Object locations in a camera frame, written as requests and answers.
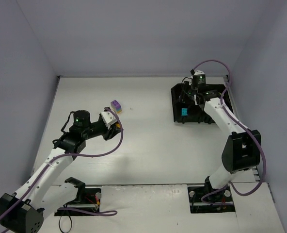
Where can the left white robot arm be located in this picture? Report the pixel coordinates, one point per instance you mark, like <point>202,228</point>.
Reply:
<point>25,210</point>

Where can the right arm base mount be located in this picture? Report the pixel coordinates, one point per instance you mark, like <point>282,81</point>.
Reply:
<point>221,202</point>

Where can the teal oval face lego block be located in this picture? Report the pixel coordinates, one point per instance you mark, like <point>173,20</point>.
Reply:
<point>184,112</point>

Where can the black compartment sorting tray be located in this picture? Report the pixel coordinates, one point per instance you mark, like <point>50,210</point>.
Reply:
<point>195,113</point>

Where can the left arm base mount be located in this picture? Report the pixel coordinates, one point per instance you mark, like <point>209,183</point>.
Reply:
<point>87,199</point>

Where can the purple blue orange lego stack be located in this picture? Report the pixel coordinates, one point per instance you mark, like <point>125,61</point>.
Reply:
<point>116,106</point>

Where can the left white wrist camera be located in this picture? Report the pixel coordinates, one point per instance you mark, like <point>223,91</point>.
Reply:
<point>109,118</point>

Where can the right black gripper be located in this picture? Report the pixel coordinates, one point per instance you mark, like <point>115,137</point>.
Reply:
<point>185,94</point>

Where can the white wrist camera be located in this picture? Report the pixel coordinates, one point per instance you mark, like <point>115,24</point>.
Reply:
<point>196,72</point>
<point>109,118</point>

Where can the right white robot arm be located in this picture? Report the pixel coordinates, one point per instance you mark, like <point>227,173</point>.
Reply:
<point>241,151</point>

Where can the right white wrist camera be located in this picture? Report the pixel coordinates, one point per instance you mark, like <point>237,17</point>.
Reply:
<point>196,72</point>

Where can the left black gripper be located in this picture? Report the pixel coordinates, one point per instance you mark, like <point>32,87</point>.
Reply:
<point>108,132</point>

